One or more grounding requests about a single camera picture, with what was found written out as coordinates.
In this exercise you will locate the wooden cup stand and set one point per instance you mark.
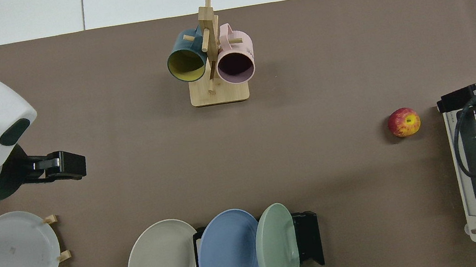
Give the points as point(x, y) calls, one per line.
point(219, 93)

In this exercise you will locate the brown table cloth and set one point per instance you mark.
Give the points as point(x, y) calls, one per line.
point(328, 66)

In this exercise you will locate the wooden plate rack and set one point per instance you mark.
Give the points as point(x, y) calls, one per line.
point(64, 256)

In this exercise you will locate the pale green plate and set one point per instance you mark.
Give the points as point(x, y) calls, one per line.
point(276, 251)

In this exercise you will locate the teal cup yellow inside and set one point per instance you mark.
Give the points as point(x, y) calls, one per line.
point(186, 65)

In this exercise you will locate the grey plate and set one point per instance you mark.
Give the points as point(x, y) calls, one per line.
point(18, 254)

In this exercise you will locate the black dish rack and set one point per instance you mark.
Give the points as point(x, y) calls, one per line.
point(309, 237)

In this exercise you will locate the red yellow apple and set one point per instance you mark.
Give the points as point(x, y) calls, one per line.
point(403, 122)

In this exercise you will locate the beige plate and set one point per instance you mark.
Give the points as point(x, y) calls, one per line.
point(163, 264)

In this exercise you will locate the pink cup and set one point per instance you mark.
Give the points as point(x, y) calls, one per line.
point(234, 67)

